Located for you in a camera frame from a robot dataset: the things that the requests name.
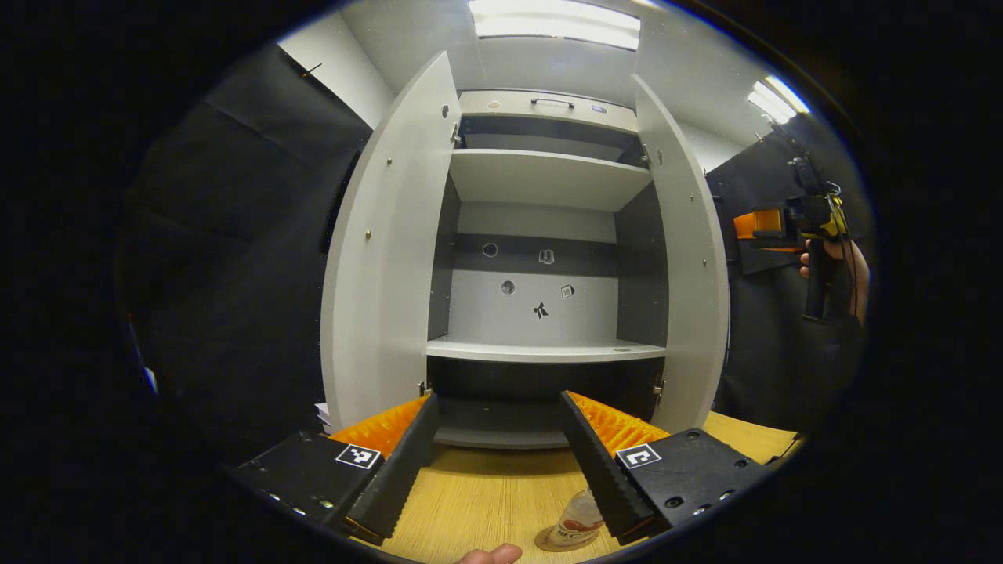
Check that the grey cabinet shelf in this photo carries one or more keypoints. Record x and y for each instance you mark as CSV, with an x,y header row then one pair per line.
x,y
548,180
533,350

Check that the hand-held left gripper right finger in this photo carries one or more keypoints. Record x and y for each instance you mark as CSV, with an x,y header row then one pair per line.
x,y
599,470

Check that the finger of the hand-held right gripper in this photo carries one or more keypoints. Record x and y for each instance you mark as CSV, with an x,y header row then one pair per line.
x,y
756,225

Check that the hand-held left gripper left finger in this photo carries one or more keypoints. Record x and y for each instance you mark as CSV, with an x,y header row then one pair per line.
x,y
396,470

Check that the clear bottle with red label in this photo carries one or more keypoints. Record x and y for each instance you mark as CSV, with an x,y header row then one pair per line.
x,y
578,521

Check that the round cork coaster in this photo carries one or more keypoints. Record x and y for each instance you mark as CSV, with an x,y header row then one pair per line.
x,y
548,543

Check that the large ceiling light panel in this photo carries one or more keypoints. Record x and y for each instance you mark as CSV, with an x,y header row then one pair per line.
x,y
556,23

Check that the grey cabinet door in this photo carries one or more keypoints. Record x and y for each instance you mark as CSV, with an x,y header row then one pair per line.
x,y
384,258
689,274

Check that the grey and black cabinet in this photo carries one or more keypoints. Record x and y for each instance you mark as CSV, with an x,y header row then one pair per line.
x,y
541,227

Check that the colourful flat object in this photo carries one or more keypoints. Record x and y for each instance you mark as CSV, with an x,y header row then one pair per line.
x,y
150,380

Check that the small ceiling light panel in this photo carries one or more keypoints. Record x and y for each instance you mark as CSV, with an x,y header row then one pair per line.
x,y
776,98

